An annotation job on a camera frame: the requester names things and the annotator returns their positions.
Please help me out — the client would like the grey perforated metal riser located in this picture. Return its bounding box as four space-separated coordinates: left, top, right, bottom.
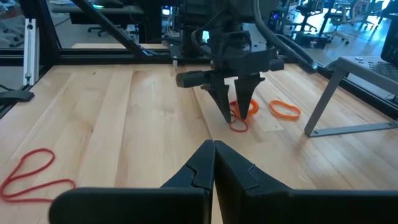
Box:
303 55 398 138

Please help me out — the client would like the black office chair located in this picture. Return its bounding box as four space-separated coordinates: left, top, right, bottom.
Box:
294 0 322 34

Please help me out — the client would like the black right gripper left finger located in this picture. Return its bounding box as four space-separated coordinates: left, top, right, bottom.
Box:
48 139 216 224

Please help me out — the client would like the red rubber band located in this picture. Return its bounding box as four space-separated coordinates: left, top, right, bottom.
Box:
0 147 77 203
228 108 249 133

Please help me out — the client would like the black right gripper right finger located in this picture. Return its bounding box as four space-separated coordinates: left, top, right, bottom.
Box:
213 139 398 224

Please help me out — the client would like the white aluminium bracket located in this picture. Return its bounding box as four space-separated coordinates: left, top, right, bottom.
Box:
22 17 40 86

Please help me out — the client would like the white office chair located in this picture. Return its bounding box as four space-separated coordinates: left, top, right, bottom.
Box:
322 0 354 45

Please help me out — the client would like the dark office desk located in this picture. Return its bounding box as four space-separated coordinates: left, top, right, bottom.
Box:
51 3 147 26

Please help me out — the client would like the orange rubber band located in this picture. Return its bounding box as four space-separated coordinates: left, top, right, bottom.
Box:
268 99 302 121
229 98 261 121

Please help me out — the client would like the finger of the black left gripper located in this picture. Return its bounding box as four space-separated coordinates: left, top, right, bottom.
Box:
201 79 233 124
234 77 266 121

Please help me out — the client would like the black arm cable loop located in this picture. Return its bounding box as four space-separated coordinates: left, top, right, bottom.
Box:
251 0 320 72

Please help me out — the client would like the black flat bracket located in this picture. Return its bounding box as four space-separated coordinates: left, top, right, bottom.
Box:
0 90 35 104

